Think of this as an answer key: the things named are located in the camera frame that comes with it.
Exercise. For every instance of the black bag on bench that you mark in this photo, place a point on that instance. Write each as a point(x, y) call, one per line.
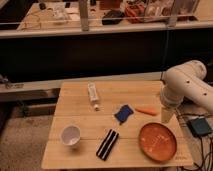
point(112, 17)

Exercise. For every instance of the white tube with cap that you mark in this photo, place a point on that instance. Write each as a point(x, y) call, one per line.
point(93, 96)

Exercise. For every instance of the wooden table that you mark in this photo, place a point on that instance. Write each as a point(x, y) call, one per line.
point(83, 138)

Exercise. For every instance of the black white striped case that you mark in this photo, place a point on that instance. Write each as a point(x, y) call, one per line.
point(107, 145)

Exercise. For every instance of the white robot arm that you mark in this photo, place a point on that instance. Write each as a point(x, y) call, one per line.
point(185, 81)

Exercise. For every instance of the metal frame post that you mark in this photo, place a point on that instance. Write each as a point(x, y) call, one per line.
point(83, 15)

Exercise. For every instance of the orange carrot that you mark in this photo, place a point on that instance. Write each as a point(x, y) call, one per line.
point(147, 111)

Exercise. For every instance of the white paper cup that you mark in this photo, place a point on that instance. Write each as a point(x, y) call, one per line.
point(70, 136)

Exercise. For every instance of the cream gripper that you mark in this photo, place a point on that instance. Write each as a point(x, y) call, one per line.
point(166, 114)

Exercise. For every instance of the orange tool on bench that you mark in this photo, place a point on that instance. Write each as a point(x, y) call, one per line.
point(135, 13)

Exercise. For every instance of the blue black power box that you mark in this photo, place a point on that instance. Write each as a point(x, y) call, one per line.
point(199, 127)

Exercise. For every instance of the blue sponge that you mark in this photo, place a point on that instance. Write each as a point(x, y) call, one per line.
point(123, 114)

